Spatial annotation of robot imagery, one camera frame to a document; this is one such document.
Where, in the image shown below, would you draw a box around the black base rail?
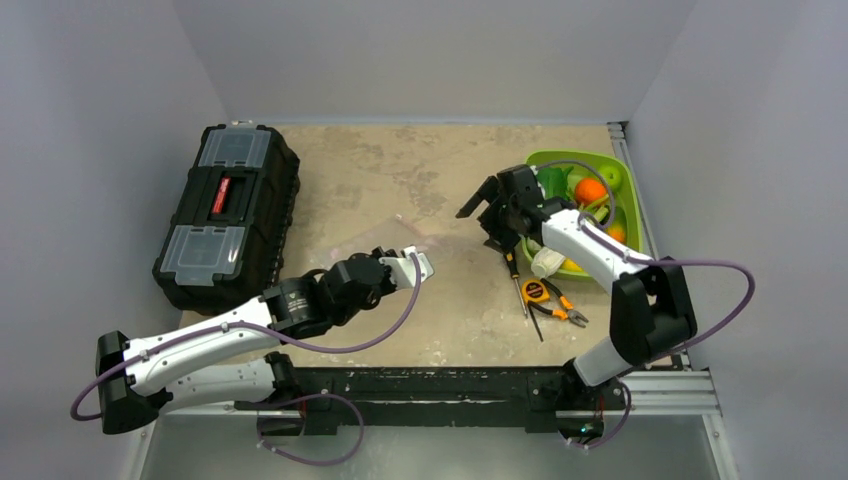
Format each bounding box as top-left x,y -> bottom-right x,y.
234,366 -> 627,438

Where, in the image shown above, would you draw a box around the green toy apple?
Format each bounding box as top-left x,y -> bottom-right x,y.
598,164 -> 625,193

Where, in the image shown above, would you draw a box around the black yellow screwdriver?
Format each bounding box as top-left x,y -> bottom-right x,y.
503,252 -> 530,318

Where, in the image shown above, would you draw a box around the orange handled pliers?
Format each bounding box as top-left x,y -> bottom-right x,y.
527,278 -> 589,342

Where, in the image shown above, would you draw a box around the toy mango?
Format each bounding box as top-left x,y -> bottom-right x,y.
605,224 -> 627,244

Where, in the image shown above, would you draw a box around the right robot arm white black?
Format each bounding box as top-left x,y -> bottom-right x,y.
456,164 -> 697,407

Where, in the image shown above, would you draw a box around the clear zip top bag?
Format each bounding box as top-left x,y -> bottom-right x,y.
309,214 -> 491,279

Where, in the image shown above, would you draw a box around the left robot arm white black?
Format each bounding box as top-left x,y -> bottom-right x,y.
91,247 -> 434,435

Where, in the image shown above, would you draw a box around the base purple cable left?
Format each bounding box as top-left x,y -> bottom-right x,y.
256,393 -> 366,467

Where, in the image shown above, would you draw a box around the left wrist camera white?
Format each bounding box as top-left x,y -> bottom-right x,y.
399,246 -> 435,289

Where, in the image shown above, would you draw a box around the yellow tape measure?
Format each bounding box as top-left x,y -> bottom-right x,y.
520,279 -> 550,304

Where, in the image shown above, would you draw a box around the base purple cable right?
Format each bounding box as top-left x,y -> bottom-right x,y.
566,384 -> 634,452

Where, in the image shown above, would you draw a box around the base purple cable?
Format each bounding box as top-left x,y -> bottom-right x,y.
256,393 -> 366,467
566,384 -> 634,452

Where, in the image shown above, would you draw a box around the green toy bok choy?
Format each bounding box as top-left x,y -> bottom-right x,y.
536,165 -> 573,200

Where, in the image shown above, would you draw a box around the aluminium frame rail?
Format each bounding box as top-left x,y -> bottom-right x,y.
159,366 -> 718,419

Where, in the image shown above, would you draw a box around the orange toy fruit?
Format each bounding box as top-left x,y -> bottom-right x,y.
574,177 -> 608,206

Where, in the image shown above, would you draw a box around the black plastic toolbox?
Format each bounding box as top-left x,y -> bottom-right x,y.
152,124 -> 300,316

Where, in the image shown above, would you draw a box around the green plastic basket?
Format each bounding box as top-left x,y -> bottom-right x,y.
517,149 -> 650,282

